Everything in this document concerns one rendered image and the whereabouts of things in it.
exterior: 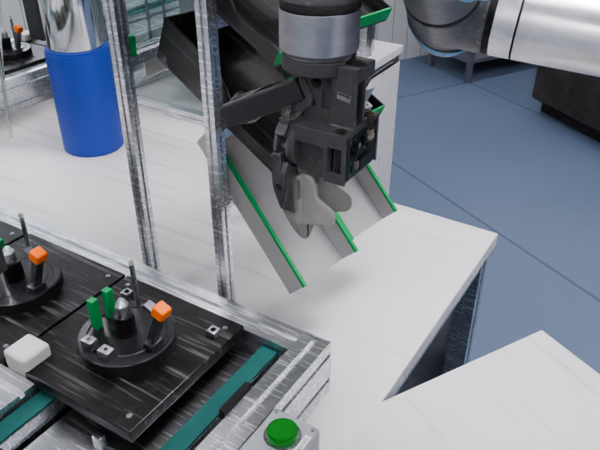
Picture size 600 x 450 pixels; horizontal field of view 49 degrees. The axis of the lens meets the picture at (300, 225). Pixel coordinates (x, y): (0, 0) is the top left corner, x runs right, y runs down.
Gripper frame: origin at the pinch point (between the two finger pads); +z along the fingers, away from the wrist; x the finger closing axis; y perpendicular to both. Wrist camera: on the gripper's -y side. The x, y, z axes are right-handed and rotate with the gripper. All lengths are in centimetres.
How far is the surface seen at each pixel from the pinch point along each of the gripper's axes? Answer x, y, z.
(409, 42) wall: 413, -162, 111
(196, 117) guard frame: 80, -85, 35
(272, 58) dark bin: 15.2, -13.7, -12.4
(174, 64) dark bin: 18.7, -34.0, -6.9
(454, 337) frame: 65, 2, 65
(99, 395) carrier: -14.5, -22.2, 26.4
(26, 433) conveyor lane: -22.1, -28.8, 30.6
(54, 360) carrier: -13.3, -32.6, 26.5
